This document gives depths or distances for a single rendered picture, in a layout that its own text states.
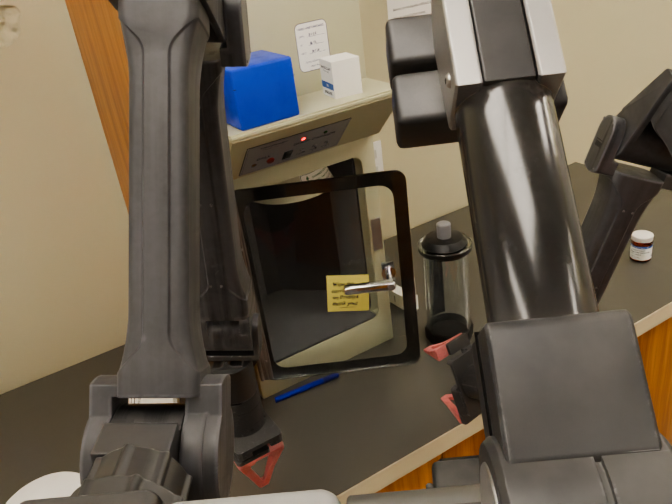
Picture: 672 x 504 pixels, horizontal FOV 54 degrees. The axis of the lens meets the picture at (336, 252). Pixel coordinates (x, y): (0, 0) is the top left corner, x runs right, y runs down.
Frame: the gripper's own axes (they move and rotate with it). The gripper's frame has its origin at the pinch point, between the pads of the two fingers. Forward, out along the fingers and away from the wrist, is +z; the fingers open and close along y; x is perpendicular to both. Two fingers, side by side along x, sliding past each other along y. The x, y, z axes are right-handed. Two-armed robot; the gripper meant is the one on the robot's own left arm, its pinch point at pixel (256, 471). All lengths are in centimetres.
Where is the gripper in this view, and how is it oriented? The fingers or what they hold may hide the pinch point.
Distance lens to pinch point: 98.8
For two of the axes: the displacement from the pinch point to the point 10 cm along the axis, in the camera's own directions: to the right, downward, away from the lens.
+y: -5.2, -3.4, 7.8
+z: 1.2, 8.8, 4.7
